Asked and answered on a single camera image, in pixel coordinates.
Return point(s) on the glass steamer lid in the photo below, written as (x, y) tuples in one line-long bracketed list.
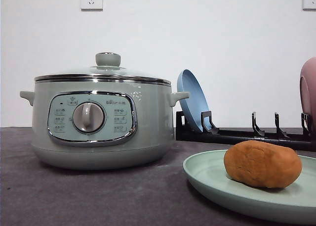
[(107, 68)]

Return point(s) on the green plate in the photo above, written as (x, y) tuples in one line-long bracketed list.
[(294, 201)]

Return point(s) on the brown potato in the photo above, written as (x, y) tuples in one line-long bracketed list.
[(262, 163)]

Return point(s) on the blue plate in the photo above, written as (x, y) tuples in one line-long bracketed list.
[(198, 101)]

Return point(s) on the green electric steamer pot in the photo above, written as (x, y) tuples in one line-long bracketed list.
[(102, 124)]

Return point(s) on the pink plate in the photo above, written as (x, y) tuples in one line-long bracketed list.
[(308, 91)]

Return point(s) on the black dish rack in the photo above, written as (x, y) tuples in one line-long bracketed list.
[(187, 130)]

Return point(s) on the white wall socket left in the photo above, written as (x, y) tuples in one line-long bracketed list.
[(91, 5)]

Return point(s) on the white wall socket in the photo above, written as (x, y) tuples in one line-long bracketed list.
[(91, 5), (307, 5)]

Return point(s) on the white wall socket right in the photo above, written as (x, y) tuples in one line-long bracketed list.
[(307, 5)]

